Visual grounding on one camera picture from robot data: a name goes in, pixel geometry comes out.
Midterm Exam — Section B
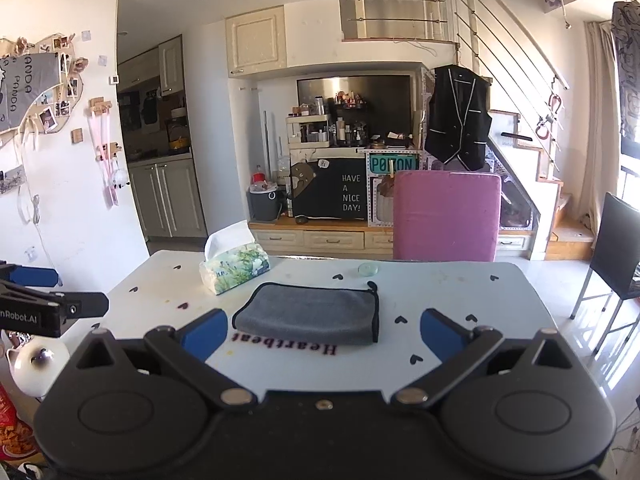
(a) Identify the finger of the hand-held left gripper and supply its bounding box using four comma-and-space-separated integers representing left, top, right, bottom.
0, 261, 63, 295

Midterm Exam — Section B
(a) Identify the cream kitchen base cabinet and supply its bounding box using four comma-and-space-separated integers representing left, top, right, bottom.
127, 156, 208, 239

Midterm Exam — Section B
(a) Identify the green floral tissue pack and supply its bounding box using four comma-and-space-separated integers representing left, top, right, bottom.
199, 220, 271, 296

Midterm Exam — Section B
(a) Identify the white cat-shaped teapot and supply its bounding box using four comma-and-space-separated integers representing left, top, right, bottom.
5, 336, 72, 397

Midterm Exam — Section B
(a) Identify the red snack packet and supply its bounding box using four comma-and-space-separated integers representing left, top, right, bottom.
0, 384, 42, 462

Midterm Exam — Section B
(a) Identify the grey towel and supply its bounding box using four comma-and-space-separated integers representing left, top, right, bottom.
231, 281, 380, 346

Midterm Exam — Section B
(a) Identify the metal stair railing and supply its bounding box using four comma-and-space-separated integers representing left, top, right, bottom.
330, 0, 571, 173

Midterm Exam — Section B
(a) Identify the black vest with white trim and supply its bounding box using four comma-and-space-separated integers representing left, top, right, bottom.
423, 64, 494, 172

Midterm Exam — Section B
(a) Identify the cream wall cabinet door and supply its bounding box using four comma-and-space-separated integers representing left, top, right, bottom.
224, 4, 289, 79

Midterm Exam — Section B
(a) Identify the black patterned hanging garment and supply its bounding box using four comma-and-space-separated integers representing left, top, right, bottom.
610, 0, 640, 157

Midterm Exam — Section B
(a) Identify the teal lettered sign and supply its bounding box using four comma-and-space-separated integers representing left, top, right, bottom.
369, 154, 419, 175

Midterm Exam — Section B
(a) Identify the white cosmetics organizer shelf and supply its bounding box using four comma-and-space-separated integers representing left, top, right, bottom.
285, 114, 332, 149

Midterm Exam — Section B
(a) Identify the wall photo collage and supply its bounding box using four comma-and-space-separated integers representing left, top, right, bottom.
0, 33, 84, 137

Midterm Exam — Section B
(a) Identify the pink ribbon wall hanger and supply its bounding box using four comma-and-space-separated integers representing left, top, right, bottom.
89, 96, 124, 209

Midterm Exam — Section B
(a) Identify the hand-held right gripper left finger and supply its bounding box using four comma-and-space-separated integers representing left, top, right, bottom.
67, 308, 257, 406

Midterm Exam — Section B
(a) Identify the pink chair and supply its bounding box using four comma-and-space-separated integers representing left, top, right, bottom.
392, 170, 503, 263

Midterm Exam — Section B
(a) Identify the grey trash bin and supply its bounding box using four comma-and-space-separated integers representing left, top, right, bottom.
248, 184, 280, 222

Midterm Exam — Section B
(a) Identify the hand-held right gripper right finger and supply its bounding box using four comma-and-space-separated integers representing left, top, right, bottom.
391, 308, 582, 406

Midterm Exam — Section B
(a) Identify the black dining chair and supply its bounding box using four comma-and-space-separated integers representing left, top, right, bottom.
570, 192, 640, 347

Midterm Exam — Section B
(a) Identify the cream curtain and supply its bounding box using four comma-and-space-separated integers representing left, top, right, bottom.
584, 20, 622, 233

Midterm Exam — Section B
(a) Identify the low wooden drawer cabinet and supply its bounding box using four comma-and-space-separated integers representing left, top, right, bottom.
248, 221, 396, 261

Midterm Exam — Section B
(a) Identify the white staircase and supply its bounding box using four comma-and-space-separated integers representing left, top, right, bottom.
487, 109, 597, 262

